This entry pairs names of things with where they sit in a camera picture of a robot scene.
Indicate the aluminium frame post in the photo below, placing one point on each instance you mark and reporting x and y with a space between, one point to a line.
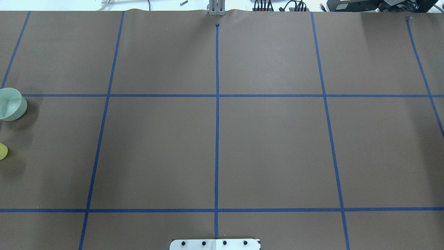
216 8

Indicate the yellow plastic cup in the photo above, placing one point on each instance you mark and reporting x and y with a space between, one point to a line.
3 151

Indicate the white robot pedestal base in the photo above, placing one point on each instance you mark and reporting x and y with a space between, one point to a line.
215 244

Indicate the mint green bowl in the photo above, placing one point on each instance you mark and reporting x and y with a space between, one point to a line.
13 105

